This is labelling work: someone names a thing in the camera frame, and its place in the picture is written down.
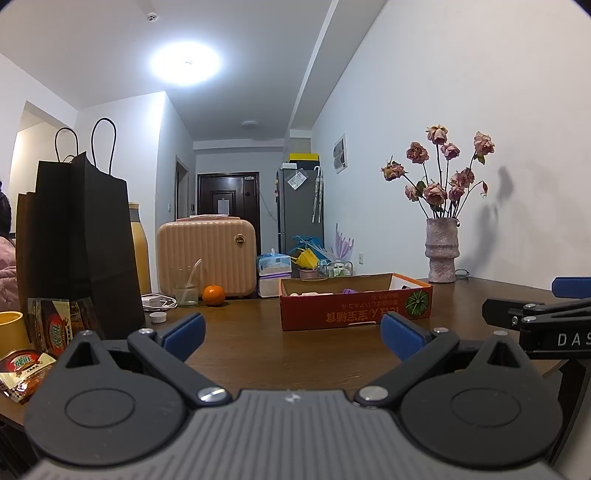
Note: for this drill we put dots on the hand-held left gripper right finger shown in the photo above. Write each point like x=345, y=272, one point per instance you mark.
x=401, y=337

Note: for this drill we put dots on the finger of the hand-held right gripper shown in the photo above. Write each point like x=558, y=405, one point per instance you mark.
x=508, y=307
x=572, y=287

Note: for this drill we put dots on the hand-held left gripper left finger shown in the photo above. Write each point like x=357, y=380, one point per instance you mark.
x=185, y=336

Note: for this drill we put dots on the red cardboard box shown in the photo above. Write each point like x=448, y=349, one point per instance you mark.
x=351, y=311

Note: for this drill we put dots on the small white lid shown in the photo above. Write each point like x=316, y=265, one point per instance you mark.
x=158, y=317

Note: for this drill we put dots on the glass cup with straw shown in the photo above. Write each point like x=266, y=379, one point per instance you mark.
x=184, y=290

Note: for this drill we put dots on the orange fruit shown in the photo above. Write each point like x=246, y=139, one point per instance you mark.
x=214, y=295

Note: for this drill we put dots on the black eyeglasses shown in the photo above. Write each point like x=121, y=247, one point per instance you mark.
x=461, y=274

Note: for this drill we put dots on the pink ribbed suitcase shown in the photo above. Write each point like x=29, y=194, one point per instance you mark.
x=205, y=256

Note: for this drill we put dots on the grey ceramic vase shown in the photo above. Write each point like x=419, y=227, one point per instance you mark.
x=442, y=251

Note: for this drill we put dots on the yellow thermos bottle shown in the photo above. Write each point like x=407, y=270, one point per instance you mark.
x=139, y=249

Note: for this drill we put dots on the purple artificial flowers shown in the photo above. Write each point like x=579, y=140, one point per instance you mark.
x=342, y=244

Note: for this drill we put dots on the pink flower pot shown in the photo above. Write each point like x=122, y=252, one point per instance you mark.
x=307, y=274

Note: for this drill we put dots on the blue tissue pack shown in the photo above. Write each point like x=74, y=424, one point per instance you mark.
x=274, y=264

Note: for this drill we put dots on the red gold snack box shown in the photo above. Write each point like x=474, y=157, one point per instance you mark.
x=57, y=327

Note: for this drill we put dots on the blue folding rack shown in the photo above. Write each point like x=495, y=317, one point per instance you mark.
x=310, y=242

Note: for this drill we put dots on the paper sheet on door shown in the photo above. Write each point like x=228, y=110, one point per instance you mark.
x=223, y=206

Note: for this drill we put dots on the dried pink roses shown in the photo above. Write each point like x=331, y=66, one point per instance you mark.
x=438, y=184

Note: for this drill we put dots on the black paper bag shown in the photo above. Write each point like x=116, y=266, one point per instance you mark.
x=78, y=240

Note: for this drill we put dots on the side room door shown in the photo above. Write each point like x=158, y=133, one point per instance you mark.
x=181, y=189

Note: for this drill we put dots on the dark entrance door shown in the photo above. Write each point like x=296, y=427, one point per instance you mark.
x=240, y=194

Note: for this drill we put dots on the grey refrigerator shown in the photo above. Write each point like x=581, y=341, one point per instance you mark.
x=298, y=212

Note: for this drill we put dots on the red snack packet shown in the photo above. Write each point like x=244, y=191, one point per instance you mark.
x=25, y=376

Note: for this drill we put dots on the folded white umbrella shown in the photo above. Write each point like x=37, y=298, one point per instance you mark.
x=317, y=194

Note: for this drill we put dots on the yellow cup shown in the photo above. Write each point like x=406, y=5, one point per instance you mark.
x=14, y=334

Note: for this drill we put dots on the clear plastic pouch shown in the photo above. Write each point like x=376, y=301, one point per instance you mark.
x=296, y=179

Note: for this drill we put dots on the yellow box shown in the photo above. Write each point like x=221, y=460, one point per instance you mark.
x=304, y=157

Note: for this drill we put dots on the round ceiling lamp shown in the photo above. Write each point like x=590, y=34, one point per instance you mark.
x=184, y=62

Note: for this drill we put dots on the smoke detector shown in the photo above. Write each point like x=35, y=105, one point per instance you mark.
x=151, y=17

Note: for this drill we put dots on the wall picture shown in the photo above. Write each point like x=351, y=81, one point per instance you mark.
x=340, y=154

